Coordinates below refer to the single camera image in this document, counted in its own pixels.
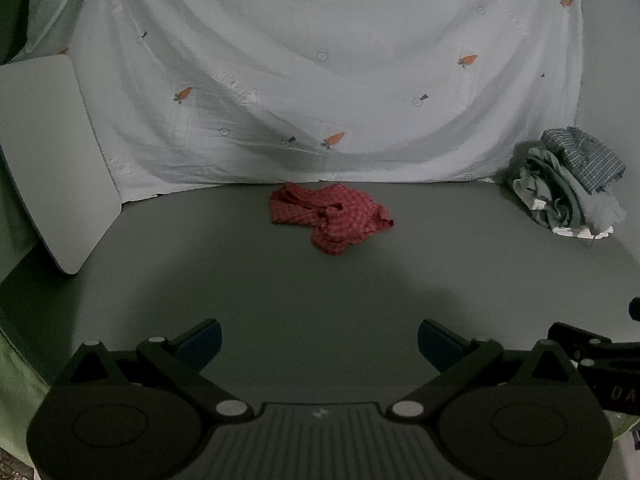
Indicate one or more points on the blue striped garment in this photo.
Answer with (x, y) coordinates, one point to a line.
(585, 157)

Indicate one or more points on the white carrot print sheet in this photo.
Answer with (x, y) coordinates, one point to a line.
(320, 70)

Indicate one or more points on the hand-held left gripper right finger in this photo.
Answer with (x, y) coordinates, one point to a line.
(436, 346)

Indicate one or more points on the white folded garment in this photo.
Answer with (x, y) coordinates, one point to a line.
(580, 232)

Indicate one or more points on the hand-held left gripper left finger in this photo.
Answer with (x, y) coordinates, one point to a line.
(201, 341)

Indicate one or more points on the pile of grey clothes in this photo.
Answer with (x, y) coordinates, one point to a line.
(560, 195)

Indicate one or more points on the white rounded board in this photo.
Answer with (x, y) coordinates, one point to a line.
(55, 160)

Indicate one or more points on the red checkered cloth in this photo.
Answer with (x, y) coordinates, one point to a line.
(330, 215)

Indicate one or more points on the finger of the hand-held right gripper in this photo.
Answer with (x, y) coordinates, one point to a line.
(635, 309)
(567, 333)

